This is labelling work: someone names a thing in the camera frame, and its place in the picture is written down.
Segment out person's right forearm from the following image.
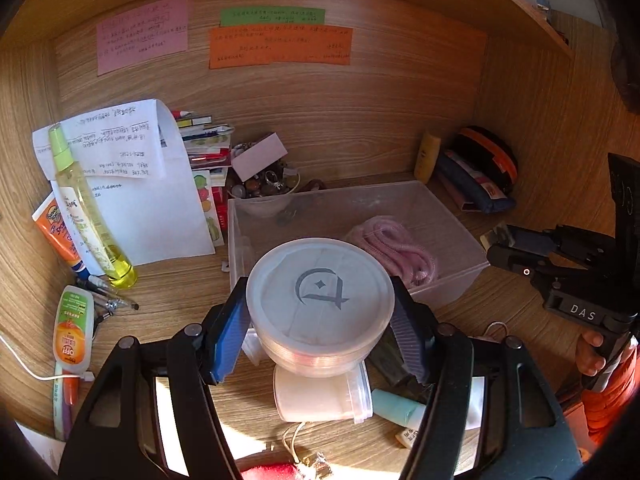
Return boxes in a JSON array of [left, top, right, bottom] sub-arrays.
[[580, 337, 640, 443]]

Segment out clear plastic storage box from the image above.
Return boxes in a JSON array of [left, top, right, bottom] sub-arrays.
[[226, 180, 491, 311]]

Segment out pink coiled cord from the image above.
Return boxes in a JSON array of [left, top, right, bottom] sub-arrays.
[[345, 215, 441, 288]]

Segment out pale plastic cup with lid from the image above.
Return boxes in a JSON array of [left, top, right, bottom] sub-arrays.
[[272, 362, 373, 423]]

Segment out stack of books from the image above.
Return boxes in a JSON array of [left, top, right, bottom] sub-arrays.
[[170, 108, 236, 248]]

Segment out wooden desktop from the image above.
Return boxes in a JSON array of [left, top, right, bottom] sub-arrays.
[[10, 175, 621, 480]]

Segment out pink paper note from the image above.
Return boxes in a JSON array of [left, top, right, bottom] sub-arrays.
[[96, 0, 190, 76]]

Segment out white cable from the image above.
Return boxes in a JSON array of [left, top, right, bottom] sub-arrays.
[[0, 335, 96, 383]]

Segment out yellow tube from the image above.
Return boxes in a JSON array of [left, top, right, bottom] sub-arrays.
[[414, 132, 442, 184]]

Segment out navy pink pouch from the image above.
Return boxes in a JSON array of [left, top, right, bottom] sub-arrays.
[[435, 149, 517, 215]]

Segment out black pen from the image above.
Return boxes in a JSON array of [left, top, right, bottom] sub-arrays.
[[75, 276, 125, 327], [87, 274, 141, 310]]

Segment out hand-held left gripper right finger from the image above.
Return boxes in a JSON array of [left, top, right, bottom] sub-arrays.
[[387, 276, 583, 480]]

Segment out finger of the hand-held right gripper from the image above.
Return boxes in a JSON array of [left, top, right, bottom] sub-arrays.
[[486, 244, 549, 281], [480, 223, 566, 258]]

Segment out white bowl of beads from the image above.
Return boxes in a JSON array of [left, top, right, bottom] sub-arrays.
[[225, 157, 301, 218]]

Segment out round translucent lidded container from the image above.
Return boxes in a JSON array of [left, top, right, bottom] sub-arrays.
[[246, 237, 396, 378]]

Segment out black orange round case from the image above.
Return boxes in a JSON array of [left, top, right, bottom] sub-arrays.
[[452, 126, 519, 196]]

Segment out red cloth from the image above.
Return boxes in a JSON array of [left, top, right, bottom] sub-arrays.
[[240, 462, 303, 480]]

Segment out white paper sheet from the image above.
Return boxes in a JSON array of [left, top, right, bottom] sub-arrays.
[[32, 99, 216, 266]]

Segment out orange sunscreen tube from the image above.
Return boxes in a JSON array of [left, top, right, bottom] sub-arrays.
[[31, 195, 83, 273]]

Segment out yellow green spray bottle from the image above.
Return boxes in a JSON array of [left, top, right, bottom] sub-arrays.
[[48, 125, 138, 290]]

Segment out green paper note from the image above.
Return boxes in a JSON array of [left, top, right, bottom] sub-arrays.
[[219, 6, 327, 27]]

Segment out metal keychain with string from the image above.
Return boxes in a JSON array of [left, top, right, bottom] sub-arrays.
[[282, 422, 335, 480]]

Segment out white bottle orange label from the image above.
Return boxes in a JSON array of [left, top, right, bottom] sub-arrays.
[[52, 285, 96, 376]]

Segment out small white box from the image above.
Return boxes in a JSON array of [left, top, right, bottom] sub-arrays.
[[231, 132, 288, 181]]

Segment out teal tube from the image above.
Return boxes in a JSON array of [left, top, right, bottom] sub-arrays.
[[372, 388, 426, 428]]

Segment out white paper slip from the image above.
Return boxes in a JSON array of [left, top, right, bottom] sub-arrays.
[[27, 432, 68, 473]]

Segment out dark cloth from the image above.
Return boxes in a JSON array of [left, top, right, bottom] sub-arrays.
[[582, 0, 640, 111]]

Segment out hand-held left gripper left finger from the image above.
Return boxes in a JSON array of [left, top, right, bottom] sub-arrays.
[[57, 276, 251, 480]]

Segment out orange paper note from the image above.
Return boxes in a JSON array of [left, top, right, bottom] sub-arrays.
[[207, 24, 353, 70]]

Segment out purple green pen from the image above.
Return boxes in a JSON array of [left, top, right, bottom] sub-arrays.
[[52, 364, 76, 442]]

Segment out person's right hand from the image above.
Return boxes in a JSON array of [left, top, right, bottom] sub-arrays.
[[574, 331, 610, 377]]

